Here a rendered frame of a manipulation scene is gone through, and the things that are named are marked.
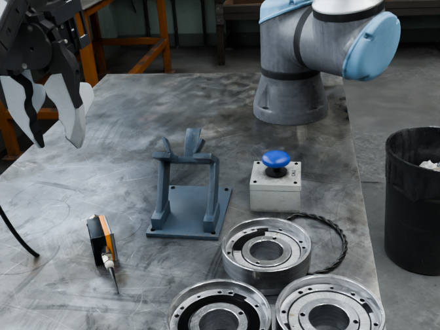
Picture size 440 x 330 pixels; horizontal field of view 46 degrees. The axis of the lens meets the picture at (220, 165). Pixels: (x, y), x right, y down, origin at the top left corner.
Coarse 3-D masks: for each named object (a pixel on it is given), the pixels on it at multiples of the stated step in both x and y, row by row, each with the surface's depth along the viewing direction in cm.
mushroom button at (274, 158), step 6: (264, 156) 73; (270, 156) 72; (276, 156) 72; (282, 156) 72; (288, 156) 73; (264, 162) 72; (270, 162) 72; (276, 162) 71; (282, 162) 71; (288, 162) 72; (276, 168) 73
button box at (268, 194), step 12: (264, 168) 76; (288, 168) 75; (300, 168) 75; (252, 180) 73; (264, 180) 72; (276, 180) 72; (288, 180) 72; (300, 180) 72; (252, 192) 72; (264, 192) 72; (276, 192) 72; (288, 192) 71; (300, 192) 71; (252, 204) 73; (264, 204) 73; (276, 204) 73; (288, 204) 72
